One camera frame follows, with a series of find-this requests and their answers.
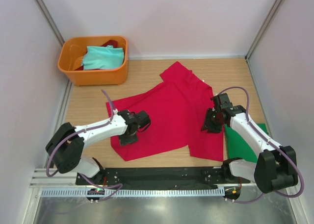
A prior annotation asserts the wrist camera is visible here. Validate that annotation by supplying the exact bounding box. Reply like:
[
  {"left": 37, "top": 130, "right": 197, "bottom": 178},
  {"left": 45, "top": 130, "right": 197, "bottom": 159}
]
[
  {"left": 131, "top": 110, "right": 151, "bottom": 132},
  {"left": 211, "top": 93, "right": 233, "bottom": 112}
]

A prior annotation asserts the red t-shirt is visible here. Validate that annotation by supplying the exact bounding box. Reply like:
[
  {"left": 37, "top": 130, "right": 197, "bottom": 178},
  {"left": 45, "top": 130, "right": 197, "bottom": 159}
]
[{"left": 110, "top": 62, "right": 224, "bottom": 161}]

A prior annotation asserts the dark red garment in bin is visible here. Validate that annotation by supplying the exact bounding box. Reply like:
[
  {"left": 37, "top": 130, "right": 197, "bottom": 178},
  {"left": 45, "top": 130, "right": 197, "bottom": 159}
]
[{"left": 102, "top": 40, "right": 118, "bottom": 48}]

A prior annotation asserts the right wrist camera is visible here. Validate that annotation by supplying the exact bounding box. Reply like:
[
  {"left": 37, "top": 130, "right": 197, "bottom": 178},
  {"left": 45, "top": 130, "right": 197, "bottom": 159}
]
[{"left": 211, "top": 93, "right": 233, "bottom": 112}]

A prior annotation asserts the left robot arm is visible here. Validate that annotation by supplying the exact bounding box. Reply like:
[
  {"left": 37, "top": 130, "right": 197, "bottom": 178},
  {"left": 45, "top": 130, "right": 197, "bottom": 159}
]
[{"left": 46, "top": 110, "right": 151, "bottom": 185}]

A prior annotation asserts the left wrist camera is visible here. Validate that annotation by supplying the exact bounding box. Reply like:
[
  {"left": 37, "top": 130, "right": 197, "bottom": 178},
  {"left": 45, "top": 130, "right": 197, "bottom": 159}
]
[{"left": 131, "top": 110, "right": 151, "bottom": 132}]

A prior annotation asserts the slotted cable duct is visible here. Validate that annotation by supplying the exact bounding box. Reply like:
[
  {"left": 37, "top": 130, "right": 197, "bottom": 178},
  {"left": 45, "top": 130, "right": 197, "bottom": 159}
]
[{"left": 41, "top": 187, "right": 225, "bottom": 198}]

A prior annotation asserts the orange plastic bin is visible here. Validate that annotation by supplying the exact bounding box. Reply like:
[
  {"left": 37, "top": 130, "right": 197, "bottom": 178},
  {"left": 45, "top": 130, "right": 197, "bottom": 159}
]
[{"left": 57, "top": 35, "right": 129, "bottom": 86}]

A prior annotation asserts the teal t-shirt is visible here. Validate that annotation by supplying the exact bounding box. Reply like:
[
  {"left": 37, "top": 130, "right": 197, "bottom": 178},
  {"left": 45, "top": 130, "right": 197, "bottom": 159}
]
[{"left": 81, "top": 45, "right": 125, "bottom": 71}]

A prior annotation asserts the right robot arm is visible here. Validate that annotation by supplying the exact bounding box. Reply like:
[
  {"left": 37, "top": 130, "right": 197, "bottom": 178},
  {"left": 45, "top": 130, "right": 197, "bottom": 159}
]
[{"left": 202, "top": 106, "right": 304, "bottom": 194}]

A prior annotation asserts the aluminium frame rail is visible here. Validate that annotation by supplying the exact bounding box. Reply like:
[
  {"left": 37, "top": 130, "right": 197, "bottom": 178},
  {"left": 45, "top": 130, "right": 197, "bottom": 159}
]
[{"left": 29, "top": 165, "right": 299, "bottom": 188}]

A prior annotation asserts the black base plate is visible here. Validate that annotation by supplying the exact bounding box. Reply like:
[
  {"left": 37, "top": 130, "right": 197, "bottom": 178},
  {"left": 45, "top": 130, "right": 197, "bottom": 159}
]
[{"left": 75, "top": 166, "right": 251, "bottom": 191}]

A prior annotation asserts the orange garment in bin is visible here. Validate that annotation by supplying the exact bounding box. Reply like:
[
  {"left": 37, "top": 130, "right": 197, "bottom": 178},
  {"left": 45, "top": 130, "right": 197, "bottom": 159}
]
[{"left": 73, "top": 56, "right": 83, "bottom": 71}]

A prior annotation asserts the folded green t-shirt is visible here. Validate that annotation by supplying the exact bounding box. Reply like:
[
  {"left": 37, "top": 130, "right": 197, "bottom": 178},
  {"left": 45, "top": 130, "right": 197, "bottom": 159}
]
[{"left": 224, "top": 124, "right": 258, "bottom": 163}]

